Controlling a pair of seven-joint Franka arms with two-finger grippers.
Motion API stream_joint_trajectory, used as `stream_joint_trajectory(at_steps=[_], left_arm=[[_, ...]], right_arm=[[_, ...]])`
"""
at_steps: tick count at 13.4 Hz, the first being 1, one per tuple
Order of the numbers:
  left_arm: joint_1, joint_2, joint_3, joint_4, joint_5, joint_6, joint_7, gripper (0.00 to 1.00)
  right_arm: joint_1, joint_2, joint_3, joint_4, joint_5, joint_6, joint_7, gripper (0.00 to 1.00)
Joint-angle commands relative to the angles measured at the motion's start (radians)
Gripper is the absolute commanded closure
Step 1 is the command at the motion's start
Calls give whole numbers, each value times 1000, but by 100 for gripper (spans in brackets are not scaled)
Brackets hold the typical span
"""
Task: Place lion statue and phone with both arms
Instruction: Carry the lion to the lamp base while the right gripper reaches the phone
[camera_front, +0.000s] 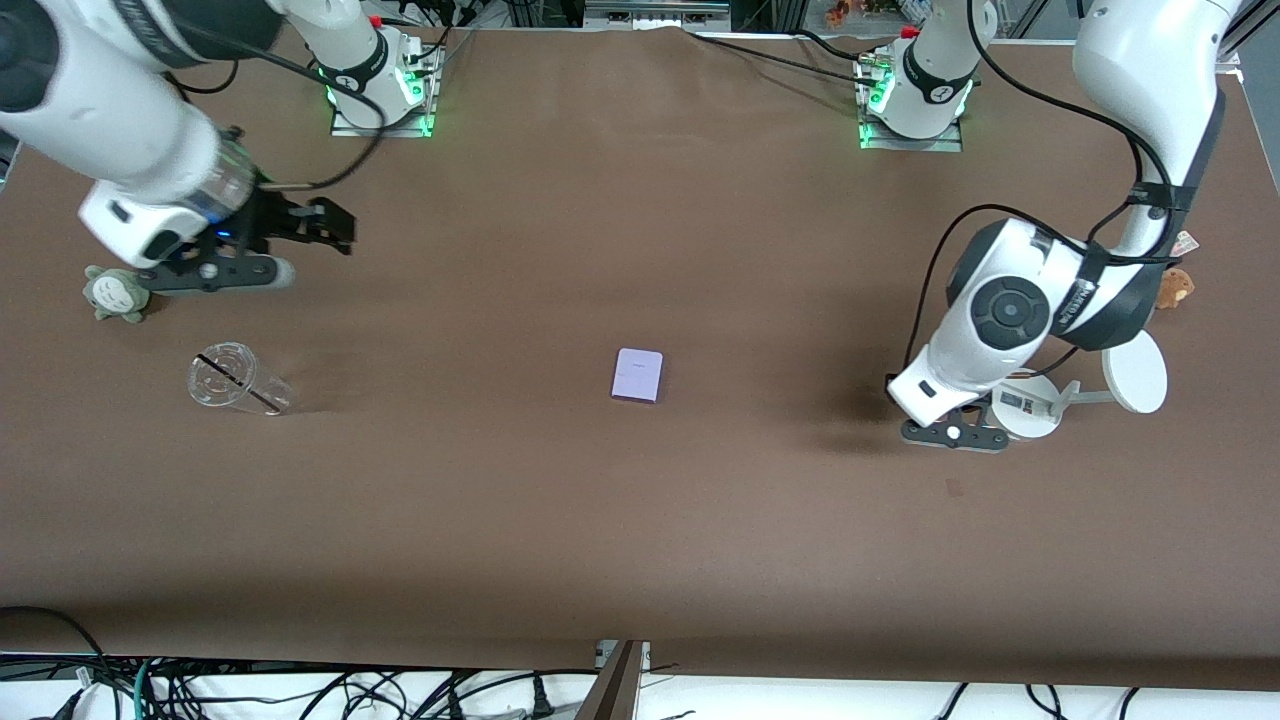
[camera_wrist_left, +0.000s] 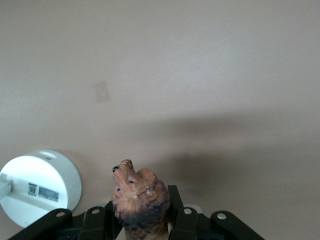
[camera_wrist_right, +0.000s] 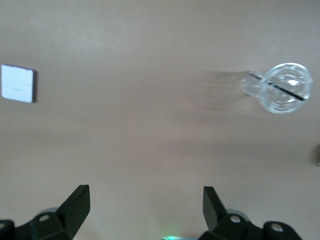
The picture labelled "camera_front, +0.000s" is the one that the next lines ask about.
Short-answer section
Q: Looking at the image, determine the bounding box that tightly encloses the white round phone stand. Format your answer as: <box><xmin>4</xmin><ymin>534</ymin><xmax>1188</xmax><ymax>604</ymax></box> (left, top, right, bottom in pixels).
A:
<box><xmin>990</xmin><ymin>328</ymin><xmax>1169</xmax><ymax>443</ymax></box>

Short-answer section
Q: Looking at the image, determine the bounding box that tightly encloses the clear plastic cup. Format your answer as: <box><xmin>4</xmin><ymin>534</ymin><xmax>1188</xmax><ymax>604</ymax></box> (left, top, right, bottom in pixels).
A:
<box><xmin>186</xmin><ymin>342</ymin><xmax>295</xmax><ymax>418</ymax></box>

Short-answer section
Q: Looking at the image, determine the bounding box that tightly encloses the black straw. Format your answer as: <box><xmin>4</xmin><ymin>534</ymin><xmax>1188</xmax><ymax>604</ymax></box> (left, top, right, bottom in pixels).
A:
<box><xmin>196</xmin><ymin>353</ymin><xmax>285</xmax><ymax>416</ymax></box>

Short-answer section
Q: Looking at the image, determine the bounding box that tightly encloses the grey plush toy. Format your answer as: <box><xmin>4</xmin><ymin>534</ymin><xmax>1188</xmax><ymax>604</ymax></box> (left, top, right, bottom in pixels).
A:
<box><xmin>82</xmin><ymin>264</ymin><xmax>153</xmax><ymax>325</ymax></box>

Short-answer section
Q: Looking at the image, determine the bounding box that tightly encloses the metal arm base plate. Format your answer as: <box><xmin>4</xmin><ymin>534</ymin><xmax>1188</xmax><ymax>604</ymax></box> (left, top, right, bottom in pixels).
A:
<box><xmin>330</xmin><ymin>40</ymin><xmax>443</xmax><ymax>139</ymax></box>
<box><xmin>855</xmin><ymin>50</ymin><xmax>965</xmax><ymax>153</ymax></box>

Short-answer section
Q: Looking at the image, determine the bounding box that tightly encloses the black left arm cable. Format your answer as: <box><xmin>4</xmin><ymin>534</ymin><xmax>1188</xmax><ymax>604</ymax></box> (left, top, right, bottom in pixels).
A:
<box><xmin>903</xmin><ymin>0</ymin><xmax>1181</xmax><ymax>373</ymax></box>

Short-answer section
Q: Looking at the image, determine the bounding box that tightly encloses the silver metal rail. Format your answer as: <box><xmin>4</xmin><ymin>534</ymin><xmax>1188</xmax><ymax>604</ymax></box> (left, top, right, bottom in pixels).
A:
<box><xmin>584</xmin><ymin>0</ymin><xmax>733</xmax><ymax>31</ymax></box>

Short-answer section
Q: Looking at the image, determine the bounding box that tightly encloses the black cable on table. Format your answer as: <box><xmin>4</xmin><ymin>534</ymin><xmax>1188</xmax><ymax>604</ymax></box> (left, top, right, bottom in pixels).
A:
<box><xmin>684</xmin><ymin>28</ymin><xmax>883</xmax><ymax>87</ymax></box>

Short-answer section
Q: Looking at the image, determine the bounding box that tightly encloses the black looped floor cable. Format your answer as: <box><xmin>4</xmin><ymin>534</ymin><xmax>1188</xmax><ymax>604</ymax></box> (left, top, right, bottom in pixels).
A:
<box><xmin>0</xmin><ymin>605</ymin><xmax>113</xmax><ymax>720</ymax></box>

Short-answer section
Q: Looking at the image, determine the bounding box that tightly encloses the brown table post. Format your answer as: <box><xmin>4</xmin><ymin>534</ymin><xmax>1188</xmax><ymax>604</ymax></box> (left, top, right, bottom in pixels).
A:
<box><xmin>574</xmin><ymin>640</ymin><xmax>647</xmax><ymax>720</ymax></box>

